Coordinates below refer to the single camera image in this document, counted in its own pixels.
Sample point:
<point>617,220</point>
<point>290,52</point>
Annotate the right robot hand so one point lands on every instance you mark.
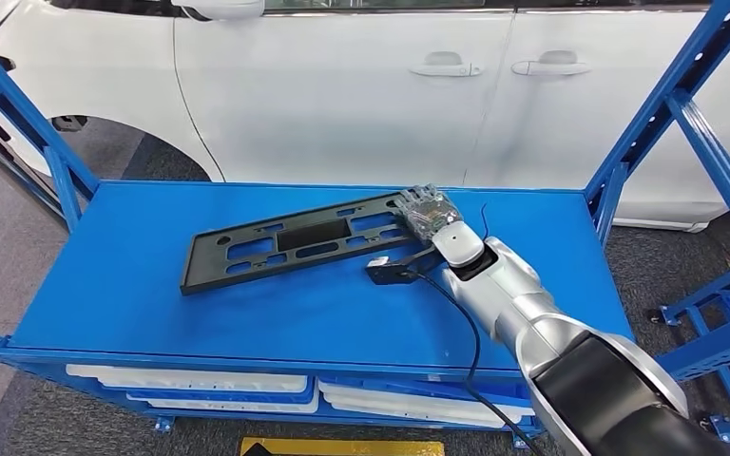
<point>428,211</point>

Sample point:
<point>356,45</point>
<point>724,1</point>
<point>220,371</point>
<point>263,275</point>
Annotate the yellow floor tape square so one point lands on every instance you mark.
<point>340,448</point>

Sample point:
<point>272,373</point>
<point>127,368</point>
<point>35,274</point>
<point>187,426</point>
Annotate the translucent white plastic bin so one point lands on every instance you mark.
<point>182,379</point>

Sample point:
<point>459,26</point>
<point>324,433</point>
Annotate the black plastic frame part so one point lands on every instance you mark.
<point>201,272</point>

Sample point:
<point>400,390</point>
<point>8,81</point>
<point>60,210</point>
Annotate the white car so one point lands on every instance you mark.
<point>340,94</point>

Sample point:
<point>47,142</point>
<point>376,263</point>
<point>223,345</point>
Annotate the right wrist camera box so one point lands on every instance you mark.
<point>390,274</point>

